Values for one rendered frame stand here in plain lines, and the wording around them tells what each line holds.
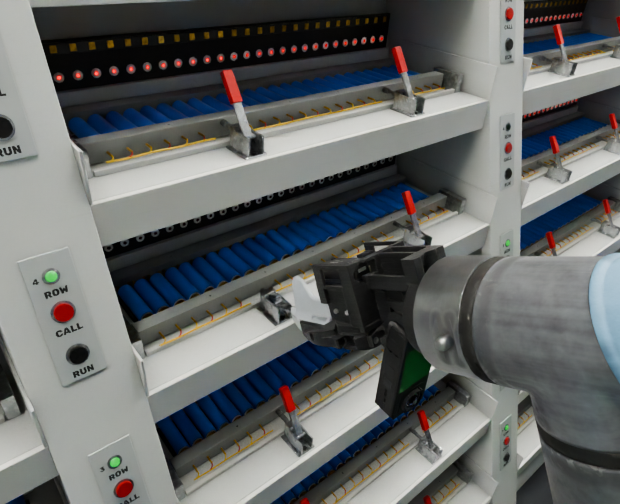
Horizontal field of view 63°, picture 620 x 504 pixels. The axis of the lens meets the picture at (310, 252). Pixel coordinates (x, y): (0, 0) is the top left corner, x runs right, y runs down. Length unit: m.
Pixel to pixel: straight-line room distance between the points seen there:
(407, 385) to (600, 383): 0.21
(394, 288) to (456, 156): 0.52
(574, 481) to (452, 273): 0.14
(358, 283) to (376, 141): 0.28
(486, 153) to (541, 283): 0.56
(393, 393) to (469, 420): 0.61
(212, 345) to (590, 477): 0.39
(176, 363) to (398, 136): 0.40
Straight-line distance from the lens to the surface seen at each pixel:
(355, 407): 0.79
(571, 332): 0.31
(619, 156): 1.35
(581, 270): 0.33
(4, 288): 0.48
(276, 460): 0.72
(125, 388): 0.54
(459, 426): 1.06
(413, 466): 0.98
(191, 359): 0.58
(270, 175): 0.56
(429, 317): 0.37
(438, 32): 0.90
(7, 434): 0.56
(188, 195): 0.51
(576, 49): 1.24
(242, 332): 0.60
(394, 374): 0.46
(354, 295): 0.43
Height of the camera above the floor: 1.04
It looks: 20 degrees down
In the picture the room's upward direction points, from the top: 8 degrees counter-clockwise
